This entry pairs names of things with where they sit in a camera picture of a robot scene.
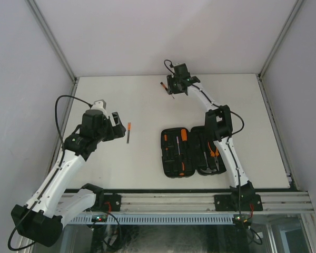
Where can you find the black handled screwdriver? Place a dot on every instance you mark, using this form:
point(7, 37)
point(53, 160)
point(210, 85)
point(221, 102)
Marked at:
point(182, 171)

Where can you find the small orange precision screwdriver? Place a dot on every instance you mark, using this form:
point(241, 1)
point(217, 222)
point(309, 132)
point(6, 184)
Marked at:
point(166, 89)

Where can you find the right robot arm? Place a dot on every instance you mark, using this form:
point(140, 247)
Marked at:
point(218, 129)

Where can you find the aluminium frame rail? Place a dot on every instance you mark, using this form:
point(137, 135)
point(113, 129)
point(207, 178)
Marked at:
point(273, 202)

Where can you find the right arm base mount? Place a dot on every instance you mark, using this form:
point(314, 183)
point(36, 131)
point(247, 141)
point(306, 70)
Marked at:
point(231, 202)

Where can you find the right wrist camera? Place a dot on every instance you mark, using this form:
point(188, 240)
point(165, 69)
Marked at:
point(176, 64)

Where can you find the small orange chisel bit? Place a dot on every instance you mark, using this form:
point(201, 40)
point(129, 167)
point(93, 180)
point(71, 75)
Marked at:
point(128, 132)

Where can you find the black plastic tool case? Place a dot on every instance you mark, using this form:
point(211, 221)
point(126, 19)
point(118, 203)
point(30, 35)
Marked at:
point(197, 143)

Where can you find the small claw hammer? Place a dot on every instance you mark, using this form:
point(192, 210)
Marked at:
point(208, 169)

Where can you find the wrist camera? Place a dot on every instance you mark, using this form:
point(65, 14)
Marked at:
point(100, 105)
point(176, 64)

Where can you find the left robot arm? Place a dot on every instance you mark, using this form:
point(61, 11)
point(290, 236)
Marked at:
point(42, 219)

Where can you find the orange handled needle-nose pliers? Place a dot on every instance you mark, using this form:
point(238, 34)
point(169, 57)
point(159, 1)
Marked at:
point(214, 155)

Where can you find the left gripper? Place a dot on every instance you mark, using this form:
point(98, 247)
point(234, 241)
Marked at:
point(116, 132)

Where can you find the blue slotted cable duct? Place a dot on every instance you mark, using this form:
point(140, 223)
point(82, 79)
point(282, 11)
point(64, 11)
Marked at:
point(153, 219)

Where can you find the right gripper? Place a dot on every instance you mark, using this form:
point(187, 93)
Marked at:
point(172, 90)

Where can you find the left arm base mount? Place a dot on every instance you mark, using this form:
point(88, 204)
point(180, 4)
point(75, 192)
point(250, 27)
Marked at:
point(109, 202)

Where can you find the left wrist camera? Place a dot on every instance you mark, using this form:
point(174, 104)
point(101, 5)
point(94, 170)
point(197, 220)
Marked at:
point(100, 105)

